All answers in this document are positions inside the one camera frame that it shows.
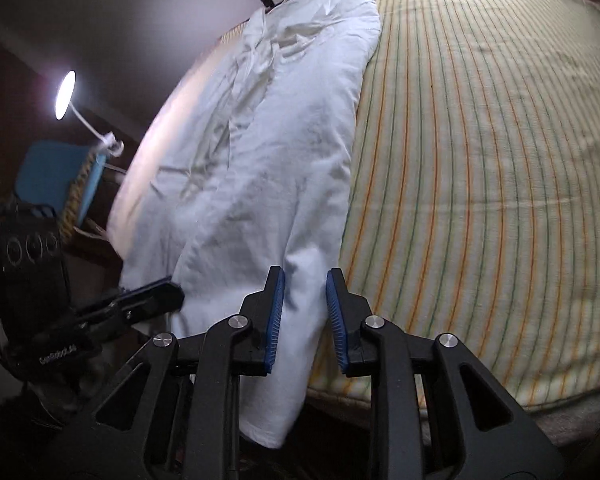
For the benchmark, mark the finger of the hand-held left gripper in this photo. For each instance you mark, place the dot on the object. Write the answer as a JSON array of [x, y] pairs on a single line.
[[145, 302]]

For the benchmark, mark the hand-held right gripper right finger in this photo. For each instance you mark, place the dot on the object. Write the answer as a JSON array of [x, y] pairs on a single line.
[[334, 310]]

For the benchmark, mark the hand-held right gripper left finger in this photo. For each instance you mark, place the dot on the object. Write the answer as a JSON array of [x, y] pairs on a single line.
[[276, 310]]

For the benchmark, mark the white long-sleeved shirt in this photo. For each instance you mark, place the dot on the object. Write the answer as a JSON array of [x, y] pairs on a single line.
[[280, 160]]

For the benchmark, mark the woven patterned cloth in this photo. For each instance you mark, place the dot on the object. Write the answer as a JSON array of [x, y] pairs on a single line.
[[77, 195]]

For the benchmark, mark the blue chair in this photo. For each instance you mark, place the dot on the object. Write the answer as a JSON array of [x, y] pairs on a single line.
[[45, 175]]

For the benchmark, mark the white clip lamp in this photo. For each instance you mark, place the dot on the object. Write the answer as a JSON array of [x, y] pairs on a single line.
[[65, 92]]

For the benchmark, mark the yellow striped cloth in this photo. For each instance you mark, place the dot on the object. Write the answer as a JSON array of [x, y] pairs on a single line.
[[480, 160]]

